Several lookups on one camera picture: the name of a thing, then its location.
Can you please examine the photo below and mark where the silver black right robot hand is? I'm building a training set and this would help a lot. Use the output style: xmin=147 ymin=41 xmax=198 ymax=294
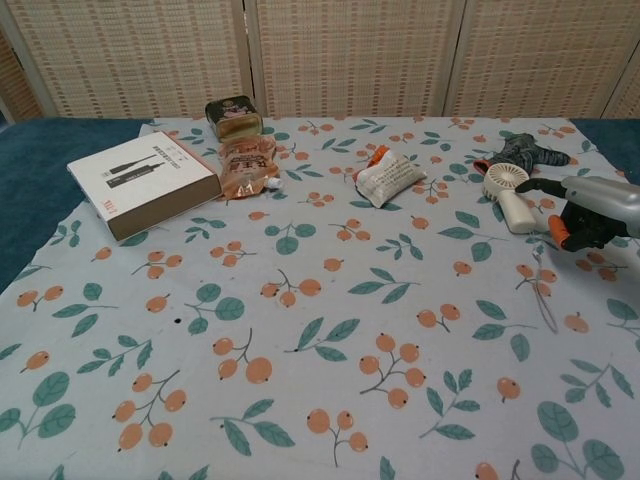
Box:
xmin=514 ymin=174 xmax=640 ymax=251

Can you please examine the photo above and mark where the white handheld fan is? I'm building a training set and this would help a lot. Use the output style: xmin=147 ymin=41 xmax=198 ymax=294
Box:
xmin=482 ymin=162 xmax=537 ymax=233

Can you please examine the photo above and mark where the striped dark sock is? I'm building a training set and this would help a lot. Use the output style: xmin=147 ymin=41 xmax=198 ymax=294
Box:
xmin=473 ymin=131 xmax=578 ymax=174

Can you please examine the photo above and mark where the white orange snack packet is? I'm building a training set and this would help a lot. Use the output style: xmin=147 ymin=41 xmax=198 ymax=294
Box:
xmin=353 ymin=144 xmax=429 ymax=208

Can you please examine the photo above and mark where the floral fruit print tablecloth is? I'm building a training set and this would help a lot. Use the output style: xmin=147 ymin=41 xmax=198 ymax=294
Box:
xmin=0 ymin=116 xmax=640 ymax=480

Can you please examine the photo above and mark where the woven bamboo folding screen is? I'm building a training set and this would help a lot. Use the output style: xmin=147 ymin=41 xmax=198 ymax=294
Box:
xmin=0 ymin=0 xmax=640 ymax=125

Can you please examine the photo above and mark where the transparent red sauce pouch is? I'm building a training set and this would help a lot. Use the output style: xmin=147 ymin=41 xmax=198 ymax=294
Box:
xmin=218 ymin=136 xmax=287 ymax=199

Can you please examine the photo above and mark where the dark green tin can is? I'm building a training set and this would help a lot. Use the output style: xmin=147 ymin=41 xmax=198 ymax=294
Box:
xmin=204 ymin=94 xmax=265 ymax=139

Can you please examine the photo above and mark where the white cable product box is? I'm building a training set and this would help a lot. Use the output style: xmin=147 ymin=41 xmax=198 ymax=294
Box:
xmin=66 ymin=131 xmax=223 ymax=243

